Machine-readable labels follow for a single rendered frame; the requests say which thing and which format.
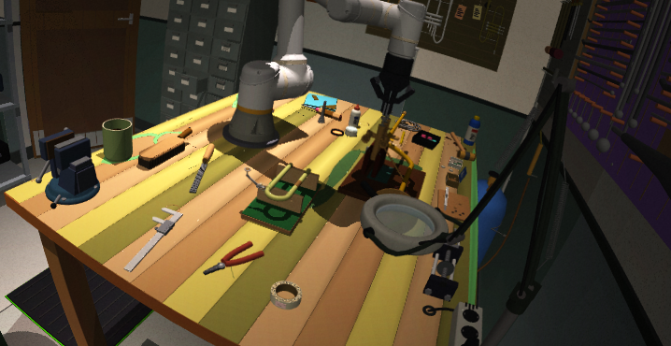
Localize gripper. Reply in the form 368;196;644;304
370;51;416;116

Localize brass trumpet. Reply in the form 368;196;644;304
362;110;416;193

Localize brown trumpet stand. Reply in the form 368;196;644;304
337;146;427;203

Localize brass tuning slide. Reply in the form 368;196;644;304
264;163;312;202

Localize black box with pink buttons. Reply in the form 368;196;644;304
411;131;443;151

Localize small black hammer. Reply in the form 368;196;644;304
317;100;343;124

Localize wooden mallet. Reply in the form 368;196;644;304
449;131;478;163

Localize blue-capped white bottle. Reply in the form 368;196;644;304
463;114;482;148

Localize brown instrument poster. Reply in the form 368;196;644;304
364;0;521;73

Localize small cardboard box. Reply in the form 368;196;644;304
445;165;468;189

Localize grey magnifier lamp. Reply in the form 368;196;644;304
359;80;564;257

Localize blue barrel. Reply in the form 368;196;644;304
476;175;508;279

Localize grey drawer cabinet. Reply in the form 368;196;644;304
159;0;279;123

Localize black lamp clamp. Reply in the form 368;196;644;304
421;244;464;302

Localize beige tape roll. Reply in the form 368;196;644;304
269;280;304;310

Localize wooden bench brush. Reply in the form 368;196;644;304
136;126;194;170

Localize white power strip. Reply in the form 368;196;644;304
448;302;484;346

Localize steel vernier caliper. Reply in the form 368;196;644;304
123;207;185;273

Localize green cylindrical cup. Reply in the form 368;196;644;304
101;117;135;164

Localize brown wooden door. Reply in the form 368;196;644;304
19;0;146;153

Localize blue bench vise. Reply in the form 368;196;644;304
35;127;101;209

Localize black floor mat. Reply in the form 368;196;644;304
5;267;154;346

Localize grey metal shelf unit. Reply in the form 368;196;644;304
0;0;33;193

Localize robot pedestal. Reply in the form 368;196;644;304
222;103;280;150

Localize wooden-handled steel file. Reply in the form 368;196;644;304
189;142;216;195

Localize red-handled pliers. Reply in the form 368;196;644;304
202;240;265;276

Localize purple tool wall board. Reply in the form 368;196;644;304
565;0;671;250

